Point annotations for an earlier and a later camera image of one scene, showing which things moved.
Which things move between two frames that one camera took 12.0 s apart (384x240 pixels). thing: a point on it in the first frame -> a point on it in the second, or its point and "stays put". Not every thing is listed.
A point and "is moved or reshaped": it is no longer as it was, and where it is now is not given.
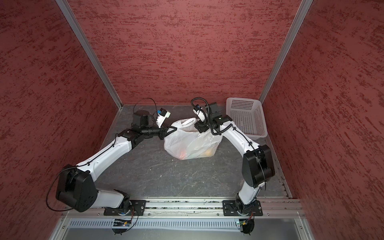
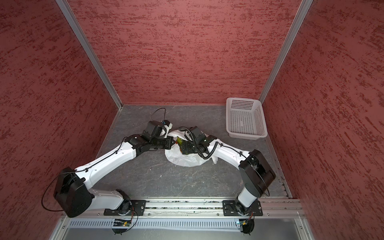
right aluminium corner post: (300, 14) stays put
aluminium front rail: (281, 207) stays put
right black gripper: (201, 126) -> (188, 147)
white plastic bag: (186, 142) is moved or reshaped
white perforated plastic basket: (248, 114) stays put
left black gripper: (164, 132) -> (169, 144)
